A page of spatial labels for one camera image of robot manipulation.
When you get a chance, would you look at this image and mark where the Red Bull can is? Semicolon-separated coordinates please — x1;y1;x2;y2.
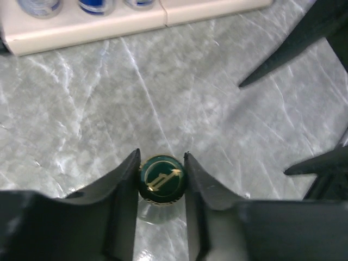
78;0;114;15

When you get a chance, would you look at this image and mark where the green Perrier bottle front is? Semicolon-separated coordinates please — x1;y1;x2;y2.
138;154;188;225

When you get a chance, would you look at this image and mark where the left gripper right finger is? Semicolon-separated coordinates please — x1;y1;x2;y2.
184;153;347;260

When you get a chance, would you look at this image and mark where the silver can red tab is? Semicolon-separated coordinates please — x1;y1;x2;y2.
124;0;154;10

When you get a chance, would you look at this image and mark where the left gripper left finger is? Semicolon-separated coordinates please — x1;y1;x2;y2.
1;150;141;260

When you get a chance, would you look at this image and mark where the light blue drink can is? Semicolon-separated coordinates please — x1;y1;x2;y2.
17;0;63;18

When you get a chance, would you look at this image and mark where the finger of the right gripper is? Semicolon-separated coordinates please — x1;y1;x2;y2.
238;0;347;88
284;141;347;200

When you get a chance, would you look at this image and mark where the beige checkered shelf rack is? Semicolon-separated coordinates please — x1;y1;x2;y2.
1;1;272;56

